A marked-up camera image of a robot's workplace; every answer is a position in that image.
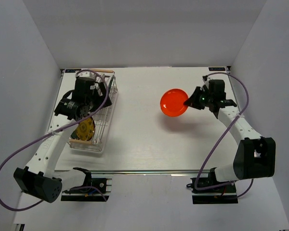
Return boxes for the orange plate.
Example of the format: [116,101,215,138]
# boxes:
[160,89,188,117]

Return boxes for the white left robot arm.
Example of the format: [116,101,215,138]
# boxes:
[13,74,109,203]

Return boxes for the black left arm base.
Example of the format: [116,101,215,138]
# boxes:
[59,167,112,202]

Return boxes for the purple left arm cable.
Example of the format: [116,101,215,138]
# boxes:
[0,69,110,212]

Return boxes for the yellow patterned plate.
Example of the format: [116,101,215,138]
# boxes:
[74,117,95,141]

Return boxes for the wire dish rack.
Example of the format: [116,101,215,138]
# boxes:
[68,69,118,153]

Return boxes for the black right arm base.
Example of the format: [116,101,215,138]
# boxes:
[186,177,238,205]

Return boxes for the clear plastic drip tray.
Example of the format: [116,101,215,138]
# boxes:
[68,91,118,153]

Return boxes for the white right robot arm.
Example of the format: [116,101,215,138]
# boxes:
[185,77,276,192]

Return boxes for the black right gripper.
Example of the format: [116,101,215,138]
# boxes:
[184,87,212,110]

